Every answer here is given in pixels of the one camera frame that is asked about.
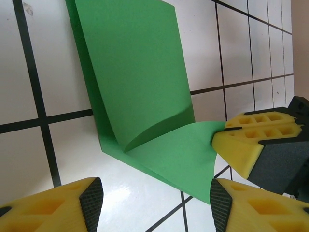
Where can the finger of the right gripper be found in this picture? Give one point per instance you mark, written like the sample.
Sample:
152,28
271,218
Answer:
277,122
241,149

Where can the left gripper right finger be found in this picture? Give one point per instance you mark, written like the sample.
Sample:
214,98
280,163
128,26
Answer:
260,212

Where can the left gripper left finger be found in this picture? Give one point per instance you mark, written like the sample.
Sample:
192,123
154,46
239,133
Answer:
43,212

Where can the green paper sheet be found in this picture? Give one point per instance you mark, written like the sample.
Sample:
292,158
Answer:
135,72

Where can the white gridded table mat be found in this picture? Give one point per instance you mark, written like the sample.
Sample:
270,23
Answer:
36,157

